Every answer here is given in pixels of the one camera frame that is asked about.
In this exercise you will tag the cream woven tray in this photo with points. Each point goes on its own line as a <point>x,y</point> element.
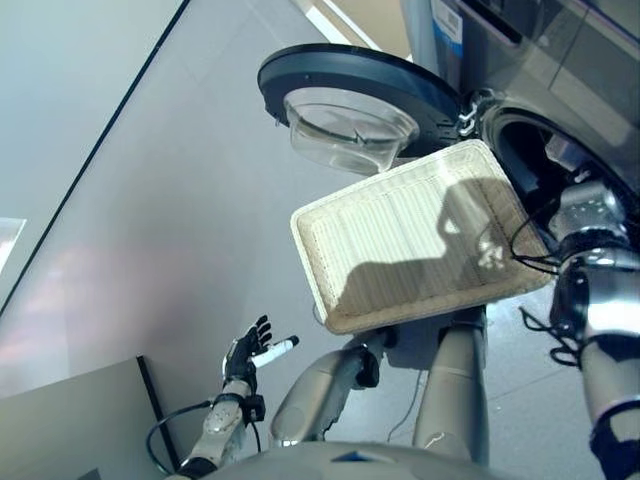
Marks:
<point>400,240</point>

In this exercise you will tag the white counter cabinet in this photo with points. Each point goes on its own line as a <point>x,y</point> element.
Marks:
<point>360,25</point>

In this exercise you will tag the round glass washer door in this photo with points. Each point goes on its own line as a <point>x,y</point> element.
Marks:
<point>350,85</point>

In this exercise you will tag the silver robot torso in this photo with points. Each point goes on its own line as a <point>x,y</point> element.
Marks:
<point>360,462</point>

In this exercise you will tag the silver right robot leg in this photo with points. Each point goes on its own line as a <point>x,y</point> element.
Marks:
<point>455,390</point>

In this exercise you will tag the dark grey washing machine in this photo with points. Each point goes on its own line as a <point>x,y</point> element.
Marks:
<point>550,75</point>

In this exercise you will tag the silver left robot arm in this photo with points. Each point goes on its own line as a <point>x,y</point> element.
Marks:
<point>220,425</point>

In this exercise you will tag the silver left robot leg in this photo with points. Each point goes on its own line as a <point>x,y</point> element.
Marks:
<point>320,390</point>

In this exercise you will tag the silver robot leg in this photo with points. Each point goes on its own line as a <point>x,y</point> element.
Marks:
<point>455,390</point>
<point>320,390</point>

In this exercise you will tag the white tall cabinet panel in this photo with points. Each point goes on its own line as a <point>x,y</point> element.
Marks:
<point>425,35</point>

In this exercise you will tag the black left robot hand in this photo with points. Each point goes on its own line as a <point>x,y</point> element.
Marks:
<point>245,352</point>

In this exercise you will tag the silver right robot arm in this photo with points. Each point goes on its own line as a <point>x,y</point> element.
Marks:
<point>595,310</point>

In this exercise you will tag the grey board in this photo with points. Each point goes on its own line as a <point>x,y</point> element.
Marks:
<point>65,415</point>

